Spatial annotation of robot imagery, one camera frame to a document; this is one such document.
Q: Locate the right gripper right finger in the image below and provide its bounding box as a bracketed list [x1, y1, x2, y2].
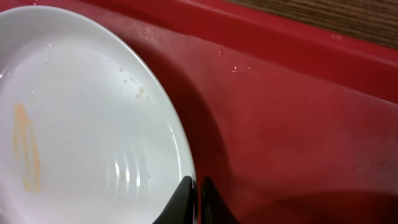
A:
[201, 177, 239, 224]

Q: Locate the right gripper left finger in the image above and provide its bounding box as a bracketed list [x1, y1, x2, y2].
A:
[153, 176, 196, 224]

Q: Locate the white round plate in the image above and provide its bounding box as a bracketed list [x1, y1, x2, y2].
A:
[1, 6, 198, 223]

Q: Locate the red plastic tray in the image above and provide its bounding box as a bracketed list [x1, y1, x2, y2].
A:
[1, 1, 397, 223]

